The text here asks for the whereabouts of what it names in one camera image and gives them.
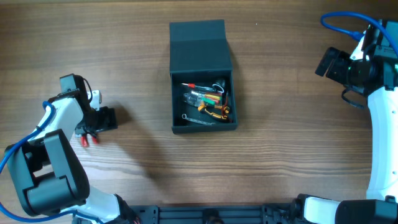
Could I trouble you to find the silver metal wrench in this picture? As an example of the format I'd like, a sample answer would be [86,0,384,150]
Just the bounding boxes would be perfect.
[182,113,216,126]

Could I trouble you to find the round black white buzzer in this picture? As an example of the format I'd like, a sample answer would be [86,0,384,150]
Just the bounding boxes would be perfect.
[212,83,229,116]

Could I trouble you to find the clear case coloured screwdrivers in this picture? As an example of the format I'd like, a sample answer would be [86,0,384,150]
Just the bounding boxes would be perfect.
[183,91,221,107]

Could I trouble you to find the dark green box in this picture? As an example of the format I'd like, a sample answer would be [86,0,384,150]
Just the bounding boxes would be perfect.
[170,20,238,134]

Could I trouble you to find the orange black needle-nose pliers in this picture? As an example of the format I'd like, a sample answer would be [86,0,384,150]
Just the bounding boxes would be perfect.
[197,104,232,123]

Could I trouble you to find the red black handled screwdriver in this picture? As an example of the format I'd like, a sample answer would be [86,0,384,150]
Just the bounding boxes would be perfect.
[182,79,226,94]

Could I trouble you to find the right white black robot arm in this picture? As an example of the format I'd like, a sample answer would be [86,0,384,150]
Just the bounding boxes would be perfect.
[289,11,397,223]

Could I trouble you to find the red handled wire cutters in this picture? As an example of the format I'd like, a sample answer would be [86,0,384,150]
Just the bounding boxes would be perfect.
[80,132,100,148]

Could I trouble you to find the left blue cable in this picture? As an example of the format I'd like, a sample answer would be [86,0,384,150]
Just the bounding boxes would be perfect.
[0,100,103,224]

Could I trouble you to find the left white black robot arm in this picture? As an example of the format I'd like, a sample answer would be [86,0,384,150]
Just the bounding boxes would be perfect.
[1,73,140,223]

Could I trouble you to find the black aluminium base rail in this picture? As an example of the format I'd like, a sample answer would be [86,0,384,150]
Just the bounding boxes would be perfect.
[131,203,308,224]

